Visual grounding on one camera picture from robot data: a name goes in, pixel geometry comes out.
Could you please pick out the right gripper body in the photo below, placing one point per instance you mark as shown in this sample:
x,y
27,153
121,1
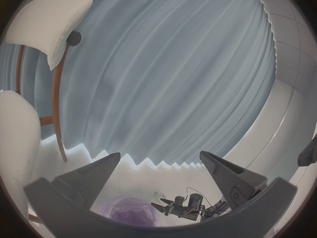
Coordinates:
x,y
177,209

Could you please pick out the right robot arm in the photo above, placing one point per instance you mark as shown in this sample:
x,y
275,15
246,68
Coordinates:
x,y
195,201

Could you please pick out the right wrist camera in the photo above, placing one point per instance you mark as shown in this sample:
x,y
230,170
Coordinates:
x,y
179,199

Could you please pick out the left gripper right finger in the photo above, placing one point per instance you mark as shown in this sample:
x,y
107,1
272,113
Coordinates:
x,y
230,180

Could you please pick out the pale blue curtain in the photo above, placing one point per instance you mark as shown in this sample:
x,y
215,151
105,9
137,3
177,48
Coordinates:
x,y
161,71

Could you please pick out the white cushioned wooden chair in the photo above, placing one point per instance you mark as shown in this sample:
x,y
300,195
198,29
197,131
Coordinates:
x,y
49,16

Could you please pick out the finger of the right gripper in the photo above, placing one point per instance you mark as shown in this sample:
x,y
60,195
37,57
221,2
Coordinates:
x,y
159,207
168,201

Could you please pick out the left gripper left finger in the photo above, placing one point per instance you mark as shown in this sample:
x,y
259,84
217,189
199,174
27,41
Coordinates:
x,y
94,177

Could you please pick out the purple plastic bag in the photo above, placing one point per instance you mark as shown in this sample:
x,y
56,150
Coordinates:
x,y
128,207

